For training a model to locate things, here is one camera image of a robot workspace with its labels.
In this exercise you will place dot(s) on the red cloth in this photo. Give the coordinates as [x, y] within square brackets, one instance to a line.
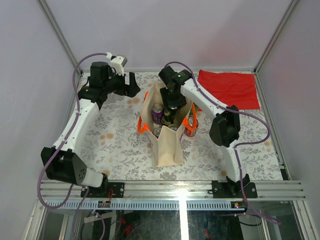
[231, 88]

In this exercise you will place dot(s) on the red cola can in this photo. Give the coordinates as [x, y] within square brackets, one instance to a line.
[193, 127]
[172, 127]

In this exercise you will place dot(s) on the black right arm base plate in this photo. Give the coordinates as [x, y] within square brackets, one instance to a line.
[228, 190]

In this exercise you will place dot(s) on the black energy drink can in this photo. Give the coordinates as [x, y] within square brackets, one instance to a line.
[173, 113]

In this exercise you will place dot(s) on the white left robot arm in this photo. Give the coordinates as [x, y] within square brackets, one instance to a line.
[62, 161]

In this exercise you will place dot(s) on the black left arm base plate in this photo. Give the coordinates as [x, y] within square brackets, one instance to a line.
[110, 190]

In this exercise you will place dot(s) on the green glass bottle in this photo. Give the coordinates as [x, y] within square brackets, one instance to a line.
[195, 108]
[167, 118]

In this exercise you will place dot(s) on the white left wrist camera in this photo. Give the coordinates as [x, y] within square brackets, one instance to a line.
[117, 62]

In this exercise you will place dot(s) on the purple soda can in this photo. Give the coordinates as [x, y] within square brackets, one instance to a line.
[157, 113]
[157, 130]

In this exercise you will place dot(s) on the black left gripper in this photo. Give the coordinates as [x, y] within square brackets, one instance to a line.
[130, 89]

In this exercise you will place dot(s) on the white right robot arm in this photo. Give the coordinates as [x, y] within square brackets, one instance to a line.
[225, 120]

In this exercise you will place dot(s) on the aluminium front rail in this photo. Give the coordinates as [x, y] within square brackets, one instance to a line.
[267, 190]

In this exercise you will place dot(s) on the beige canvas bag orange handles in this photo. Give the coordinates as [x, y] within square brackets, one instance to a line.
[166, 148]

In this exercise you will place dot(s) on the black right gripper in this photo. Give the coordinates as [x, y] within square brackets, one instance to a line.
[180, 102]

